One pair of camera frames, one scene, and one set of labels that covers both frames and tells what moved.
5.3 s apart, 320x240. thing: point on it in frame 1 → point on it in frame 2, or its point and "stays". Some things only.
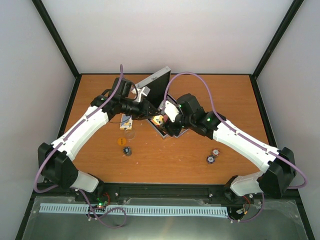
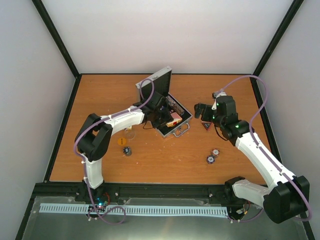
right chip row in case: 168,98 stays
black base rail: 133,193 stays
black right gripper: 170,130 → 198,111
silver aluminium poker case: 157,84 stays
